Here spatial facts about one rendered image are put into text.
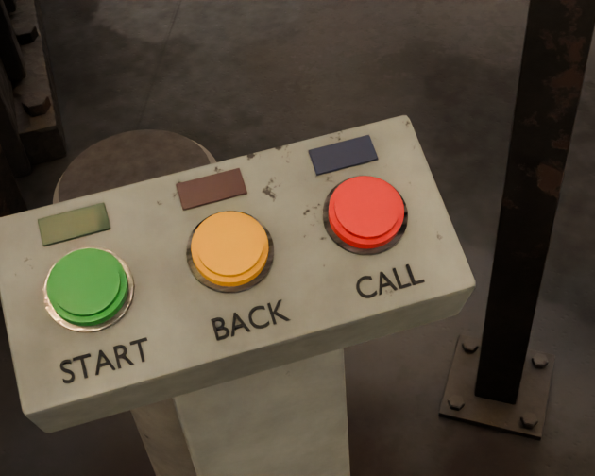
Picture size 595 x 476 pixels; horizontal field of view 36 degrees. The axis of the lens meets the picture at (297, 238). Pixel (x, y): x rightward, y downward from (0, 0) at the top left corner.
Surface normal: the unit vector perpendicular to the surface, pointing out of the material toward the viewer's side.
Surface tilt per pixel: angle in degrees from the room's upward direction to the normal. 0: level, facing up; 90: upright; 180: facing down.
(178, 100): 0
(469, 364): 0
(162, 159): 0
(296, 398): 90
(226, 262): 20
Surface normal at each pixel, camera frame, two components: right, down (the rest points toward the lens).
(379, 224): 0.04, -0.39
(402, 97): -0.07, -0.67
